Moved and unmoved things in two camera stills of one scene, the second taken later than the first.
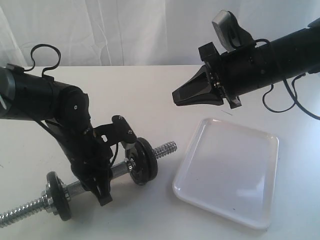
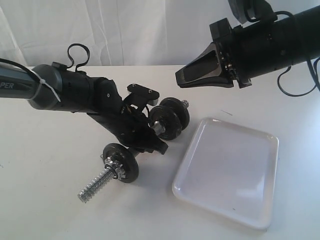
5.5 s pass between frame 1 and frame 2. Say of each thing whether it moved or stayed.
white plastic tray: stayed
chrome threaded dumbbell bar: moved
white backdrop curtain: stayed
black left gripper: moved
